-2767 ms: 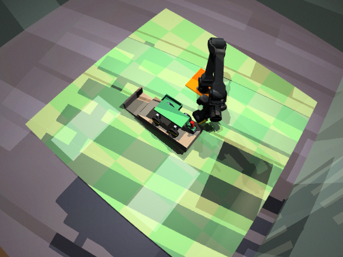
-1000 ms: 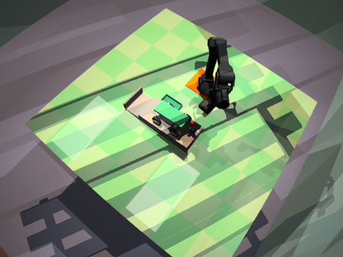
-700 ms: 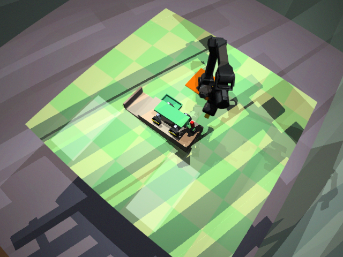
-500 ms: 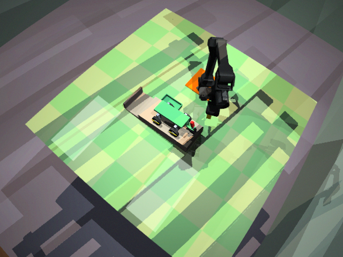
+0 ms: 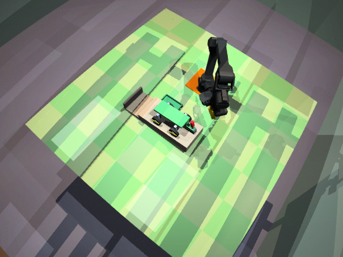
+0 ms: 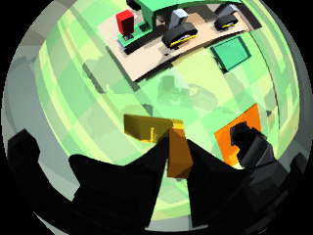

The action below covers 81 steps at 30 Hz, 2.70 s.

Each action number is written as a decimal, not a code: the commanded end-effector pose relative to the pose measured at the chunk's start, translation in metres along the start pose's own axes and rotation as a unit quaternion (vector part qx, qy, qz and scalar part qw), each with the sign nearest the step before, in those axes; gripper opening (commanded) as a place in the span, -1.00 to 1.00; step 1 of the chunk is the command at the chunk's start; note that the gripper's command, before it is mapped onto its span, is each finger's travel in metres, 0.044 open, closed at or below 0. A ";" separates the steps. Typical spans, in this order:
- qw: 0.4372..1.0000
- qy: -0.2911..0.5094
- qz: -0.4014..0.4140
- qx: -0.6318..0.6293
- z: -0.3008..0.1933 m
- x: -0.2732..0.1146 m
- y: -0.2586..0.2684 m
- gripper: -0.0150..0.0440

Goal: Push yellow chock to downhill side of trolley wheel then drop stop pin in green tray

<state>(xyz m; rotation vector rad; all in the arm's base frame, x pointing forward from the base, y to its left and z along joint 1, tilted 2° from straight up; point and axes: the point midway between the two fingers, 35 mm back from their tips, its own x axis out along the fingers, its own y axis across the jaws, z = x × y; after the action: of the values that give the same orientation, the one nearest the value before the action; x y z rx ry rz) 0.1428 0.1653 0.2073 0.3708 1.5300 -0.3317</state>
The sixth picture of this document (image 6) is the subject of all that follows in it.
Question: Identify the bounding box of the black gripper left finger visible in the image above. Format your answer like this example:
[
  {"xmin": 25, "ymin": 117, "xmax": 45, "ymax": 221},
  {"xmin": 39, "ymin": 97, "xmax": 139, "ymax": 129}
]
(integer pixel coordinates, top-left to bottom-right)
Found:
[{"xmin": 69, "ymin": 137, "xmax": 169, "ymax": 228}]

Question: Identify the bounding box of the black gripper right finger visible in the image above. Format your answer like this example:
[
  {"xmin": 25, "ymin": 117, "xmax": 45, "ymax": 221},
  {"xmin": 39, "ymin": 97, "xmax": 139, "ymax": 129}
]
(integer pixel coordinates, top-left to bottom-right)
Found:
[{"xmin": 187, "ymin": 138, "xmax": 278, "ymax": 228}]

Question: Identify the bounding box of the red-headed stop pin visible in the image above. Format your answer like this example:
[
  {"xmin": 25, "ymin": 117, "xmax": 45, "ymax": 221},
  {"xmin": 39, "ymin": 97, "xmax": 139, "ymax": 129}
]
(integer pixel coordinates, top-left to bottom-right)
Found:
[{"xmin": 115, "ymin": 9, "xmax": 134, "ymax": 40}]

